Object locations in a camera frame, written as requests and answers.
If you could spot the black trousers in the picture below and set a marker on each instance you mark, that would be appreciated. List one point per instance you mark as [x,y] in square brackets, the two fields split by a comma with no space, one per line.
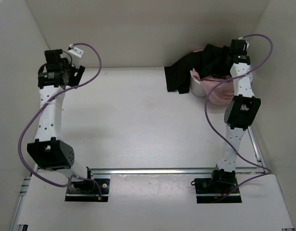
[211,61]

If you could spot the white front cover board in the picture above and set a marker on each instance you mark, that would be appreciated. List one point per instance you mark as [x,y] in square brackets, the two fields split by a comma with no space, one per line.
[156,203]

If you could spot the aluminium frame rail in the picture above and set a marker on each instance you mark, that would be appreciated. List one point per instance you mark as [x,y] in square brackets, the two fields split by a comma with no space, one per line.
[148,150]

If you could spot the pink trousers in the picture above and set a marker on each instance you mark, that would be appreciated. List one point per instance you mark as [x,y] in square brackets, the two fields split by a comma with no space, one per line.
[223,93]

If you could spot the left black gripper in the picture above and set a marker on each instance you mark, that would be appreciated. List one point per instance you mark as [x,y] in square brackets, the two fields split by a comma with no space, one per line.
[73,81]

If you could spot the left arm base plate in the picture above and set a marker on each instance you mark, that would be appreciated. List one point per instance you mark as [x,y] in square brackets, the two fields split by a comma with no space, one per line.
[89,192]

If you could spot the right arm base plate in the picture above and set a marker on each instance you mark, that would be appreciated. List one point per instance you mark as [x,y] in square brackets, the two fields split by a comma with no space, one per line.
[210,192]

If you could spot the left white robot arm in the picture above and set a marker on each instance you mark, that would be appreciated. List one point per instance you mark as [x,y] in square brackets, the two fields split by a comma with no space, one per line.
[48,150]

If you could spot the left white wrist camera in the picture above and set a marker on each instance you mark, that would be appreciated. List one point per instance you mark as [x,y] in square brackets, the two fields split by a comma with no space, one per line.
[76,55]

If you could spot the white plastic basket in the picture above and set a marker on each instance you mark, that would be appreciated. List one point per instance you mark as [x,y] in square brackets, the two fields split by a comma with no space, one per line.
[196,86]

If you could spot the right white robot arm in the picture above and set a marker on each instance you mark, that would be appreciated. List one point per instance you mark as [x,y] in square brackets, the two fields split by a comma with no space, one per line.
[238,116]

